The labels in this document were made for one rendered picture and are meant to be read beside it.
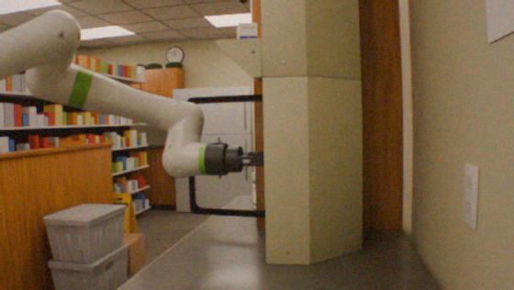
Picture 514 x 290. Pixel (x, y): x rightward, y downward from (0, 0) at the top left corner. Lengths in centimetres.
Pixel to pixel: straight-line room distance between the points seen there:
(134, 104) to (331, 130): 55
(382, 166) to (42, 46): 106
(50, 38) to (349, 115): 77
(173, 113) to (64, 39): 38
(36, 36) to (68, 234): 234
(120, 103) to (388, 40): 86
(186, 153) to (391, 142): 65
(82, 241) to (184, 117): 207
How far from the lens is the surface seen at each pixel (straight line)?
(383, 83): 145
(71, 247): 330
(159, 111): 127
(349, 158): 117
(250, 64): 109
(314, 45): 110
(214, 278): 104
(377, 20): 148
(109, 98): 124
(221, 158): 120
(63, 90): 123
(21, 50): 106
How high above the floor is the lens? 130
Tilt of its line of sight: 3 degrees down
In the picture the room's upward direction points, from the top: 1 degrees counter-clockwise
